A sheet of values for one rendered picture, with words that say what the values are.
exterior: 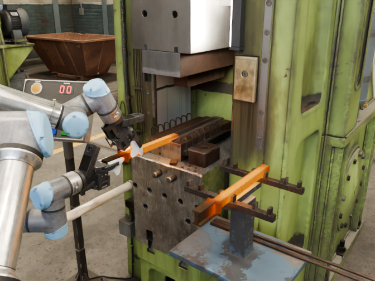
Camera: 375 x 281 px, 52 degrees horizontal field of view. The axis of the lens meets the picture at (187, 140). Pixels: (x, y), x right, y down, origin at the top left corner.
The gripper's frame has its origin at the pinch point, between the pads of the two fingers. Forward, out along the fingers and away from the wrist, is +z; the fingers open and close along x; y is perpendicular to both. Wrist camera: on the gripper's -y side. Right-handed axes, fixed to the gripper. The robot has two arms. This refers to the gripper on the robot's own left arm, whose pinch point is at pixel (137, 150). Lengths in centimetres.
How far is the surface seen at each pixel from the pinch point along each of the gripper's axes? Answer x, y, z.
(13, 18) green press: -486, -225, 93
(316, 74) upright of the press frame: 44, -72, 13
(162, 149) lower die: -2.2, -12.7, 13.3
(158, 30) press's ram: -2.9, -37.1, -29.6
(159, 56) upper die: -2.7, -32.2, -21.0
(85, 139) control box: -37.5, -1.9, 6.3
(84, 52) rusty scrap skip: -506, -319, 224
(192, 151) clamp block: 13.8, -13.9, 11.2
